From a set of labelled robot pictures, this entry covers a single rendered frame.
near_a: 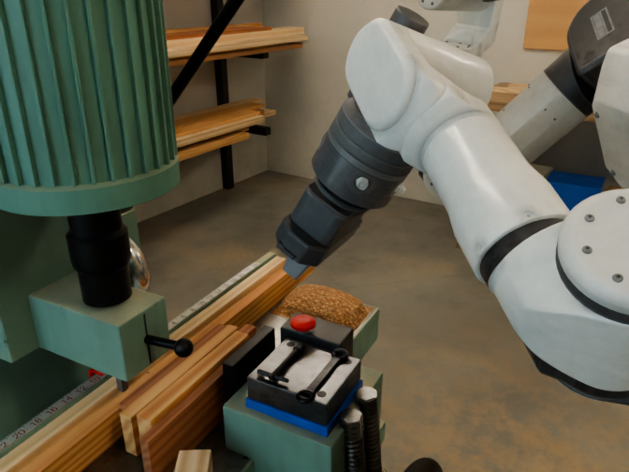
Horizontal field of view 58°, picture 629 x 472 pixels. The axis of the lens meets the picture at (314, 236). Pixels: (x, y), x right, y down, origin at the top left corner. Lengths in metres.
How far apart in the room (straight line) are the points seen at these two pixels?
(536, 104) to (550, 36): 2.77
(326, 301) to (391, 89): 0.50
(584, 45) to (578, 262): 0.56
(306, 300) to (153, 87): 0.47
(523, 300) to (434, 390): 1.91
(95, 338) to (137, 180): 0.19
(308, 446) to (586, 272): 0.38
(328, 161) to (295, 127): 3.94
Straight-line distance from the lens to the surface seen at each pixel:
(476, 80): 0.53
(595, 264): 0.32
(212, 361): 0.71
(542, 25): 3.65
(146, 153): 0.54
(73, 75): 0.50
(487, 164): 0.40
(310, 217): 0.56
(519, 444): 2.11
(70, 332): 0.67
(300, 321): 0.67
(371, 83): 0.48
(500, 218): 0.37
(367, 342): 0.93
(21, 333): 0.71
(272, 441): 0.65
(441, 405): 2.19
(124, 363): 0.63
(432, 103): 0.44
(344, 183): 0.53
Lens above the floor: 1.38
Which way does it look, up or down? 24 degrees down
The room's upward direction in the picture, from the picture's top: straight up
